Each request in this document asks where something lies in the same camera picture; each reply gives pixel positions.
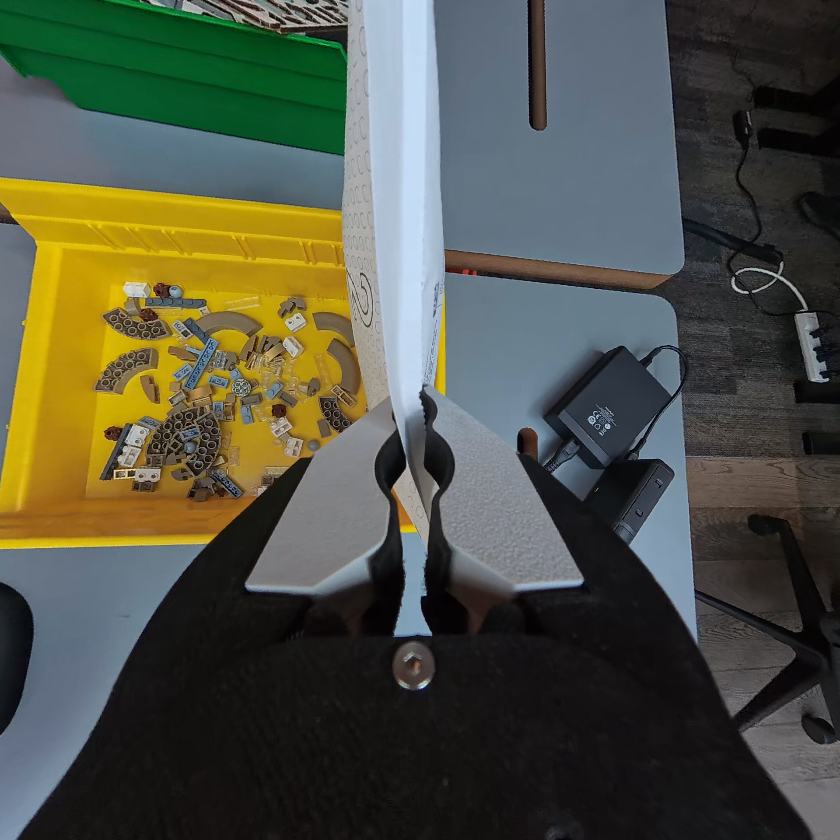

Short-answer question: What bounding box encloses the small black charger box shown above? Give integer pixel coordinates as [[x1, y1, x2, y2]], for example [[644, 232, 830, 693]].
[[583, 458, 677, 547]]

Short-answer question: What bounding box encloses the black floor cable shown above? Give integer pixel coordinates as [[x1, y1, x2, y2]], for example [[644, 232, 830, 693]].
[[730, 108, 787, 265]]

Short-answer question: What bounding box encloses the black power adapter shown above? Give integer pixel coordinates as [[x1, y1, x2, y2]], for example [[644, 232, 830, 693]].
[[543, 346, 675, 471]]

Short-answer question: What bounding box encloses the green plastic bin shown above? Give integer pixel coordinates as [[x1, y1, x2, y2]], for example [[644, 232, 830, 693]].
[[0, 0, 350, 156]]

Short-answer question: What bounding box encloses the black rounded object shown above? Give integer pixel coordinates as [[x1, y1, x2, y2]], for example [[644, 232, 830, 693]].
[[0, 582, 35, 737]]

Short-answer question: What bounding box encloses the white paper bag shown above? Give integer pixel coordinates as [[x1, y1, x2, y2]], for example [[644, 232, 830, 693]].
[[340, 0, 448, 549]]

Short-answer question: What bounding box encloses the laser-cut wooden sheet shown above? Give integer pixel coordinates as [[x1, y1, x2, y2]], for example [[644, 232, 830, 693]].
[[141, 0, 350, 35]]

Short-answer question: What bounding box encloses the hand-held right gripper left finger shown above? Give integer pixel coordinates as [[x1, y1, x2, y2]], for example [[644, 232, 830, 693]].
[[246, 395, 404, 637]]

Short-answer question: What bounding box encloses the white power strip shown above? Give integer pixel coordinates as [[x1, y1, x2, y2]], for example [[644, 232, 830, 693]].
[[793, 310, 829, 385]]

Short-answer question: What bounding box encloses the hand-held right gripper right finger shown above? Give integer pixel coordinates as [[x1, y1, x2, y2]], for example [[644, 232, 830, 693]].
[[419, 386, 586, 637]]

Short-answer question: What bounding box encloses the black mesh office chair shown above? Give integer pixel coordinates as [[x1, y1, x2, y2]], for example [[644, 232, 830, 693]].
[[694, 514, 840, 747]]

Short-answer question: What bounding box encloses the pile of lego pieces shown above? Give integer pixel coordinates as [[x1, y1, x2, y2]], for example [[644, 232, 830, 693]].
[[94, 279, 366, 505]]

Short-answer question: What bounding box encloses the white power cable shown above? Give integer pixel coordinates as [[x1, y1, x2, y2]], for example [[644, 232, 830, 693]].
[[730, 264, 809, 315]]

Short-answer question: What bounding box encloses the yellow plastic bin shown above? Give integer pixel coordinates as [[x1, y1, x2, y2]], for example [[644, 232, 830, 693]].
[[0, 177, 448, 550]]

